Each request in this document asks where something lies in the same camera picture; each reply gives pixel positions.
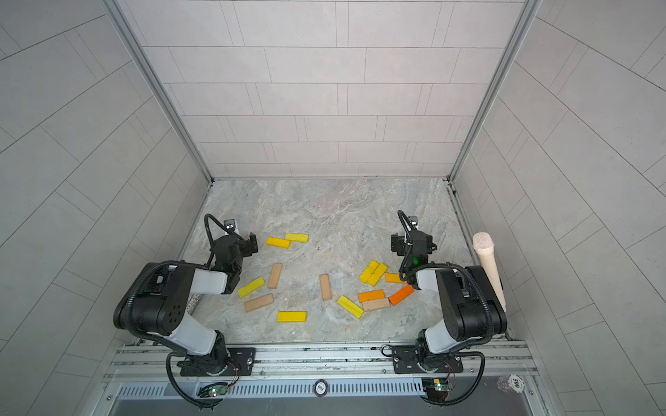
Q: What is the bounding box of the yellow block right pair inner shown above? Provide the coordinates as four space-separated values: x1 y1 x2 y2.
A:
359 261 379 284

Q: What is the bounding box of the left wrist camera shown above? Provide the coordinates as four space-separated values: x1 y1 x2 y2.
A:
223 219 237 233

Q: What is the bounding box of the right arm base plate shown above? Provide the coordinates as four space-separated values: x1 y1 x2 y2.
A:
390 345 464 374

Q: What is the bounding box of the aluminium rail frame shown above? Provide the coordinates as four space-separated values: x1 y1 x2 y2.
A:
91 336 553 415

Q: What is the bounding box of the natural wood block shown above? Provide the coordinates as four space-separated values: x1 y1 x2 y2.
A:
245 294 274 313
267 263 283 289
362 298 391 312
319 274 332 301

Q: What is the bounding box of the beige cylinder post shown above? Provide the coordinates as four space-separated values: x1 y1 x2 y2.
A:
473 232 506 311

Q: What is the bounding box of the orange block small upper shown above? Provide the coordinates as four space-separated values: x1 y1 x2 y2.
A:
384 273 405 284

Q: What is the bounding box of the right circuit board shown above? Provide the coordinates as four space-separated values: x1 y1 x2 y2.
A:
421 379 454 401

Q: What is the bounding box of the yellow block right pair outer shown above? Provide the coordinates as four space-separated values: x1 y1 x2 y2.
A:
367 263 388 287

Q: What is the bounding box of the orange block middle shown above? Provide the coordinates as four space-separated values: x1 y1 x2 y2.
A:
358 289 385 303

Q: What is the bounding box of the orange block tilted right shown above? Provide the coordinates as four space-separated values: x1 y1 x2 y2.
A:
388 285 415 306

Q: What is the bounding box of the circuit board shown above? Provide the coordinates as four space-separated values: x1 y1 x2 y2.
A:
421 379 454 401
197 382 230 399

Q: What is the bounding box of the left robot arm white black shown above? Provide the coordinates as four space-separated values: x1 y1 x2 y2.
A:
113 233 258 377

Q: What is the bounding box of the left circuit board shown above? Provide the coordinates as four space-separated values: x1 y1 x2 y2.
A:
197 382 230 399

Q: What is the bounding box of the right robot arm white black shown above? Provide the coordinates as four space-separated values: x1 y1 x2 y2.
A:
390 230 507 374

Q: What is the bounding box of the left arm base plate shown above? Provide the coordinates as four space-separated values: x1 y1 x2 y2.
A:
176 348 256 377

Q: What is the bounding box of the yellow block pair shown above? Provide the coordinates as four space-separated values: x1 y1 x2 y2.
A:
359 261 379 284
367 263 388 287

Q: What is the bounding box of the yellow block bottom flat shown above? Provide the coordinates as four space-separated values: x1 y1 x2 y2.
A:
277 311 307 323

